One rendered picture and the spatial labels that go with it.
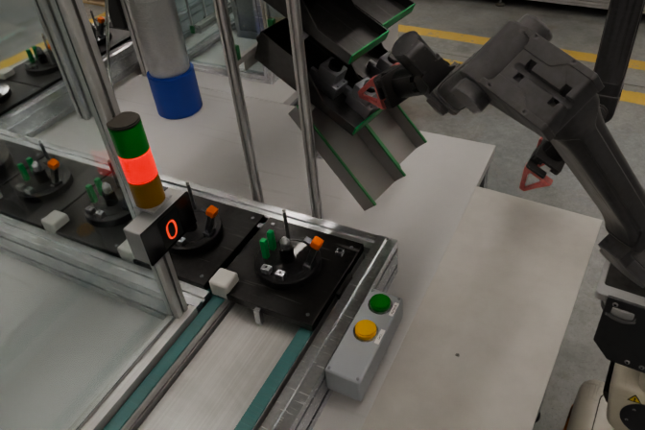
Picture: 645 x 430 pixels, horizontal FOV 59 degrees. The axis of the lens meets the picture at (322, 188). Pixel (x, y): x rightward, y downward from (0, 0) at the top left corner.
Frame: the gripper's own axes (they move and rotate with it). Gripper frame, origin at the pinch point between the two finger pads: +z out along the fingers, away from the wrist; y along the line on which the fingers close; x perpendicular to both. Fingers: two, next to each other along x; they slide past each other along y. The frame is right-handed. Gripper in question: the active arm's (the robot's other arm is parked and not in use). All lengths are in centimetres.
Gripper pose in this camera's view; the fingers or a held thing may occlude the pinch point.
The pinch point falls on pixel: (368, 89)
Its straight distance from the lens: 122.0
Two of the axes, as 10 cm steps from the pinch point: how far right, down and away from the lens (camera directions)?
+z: -6.6, 0.0, 7.6
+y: -6.6, 4.8, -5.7
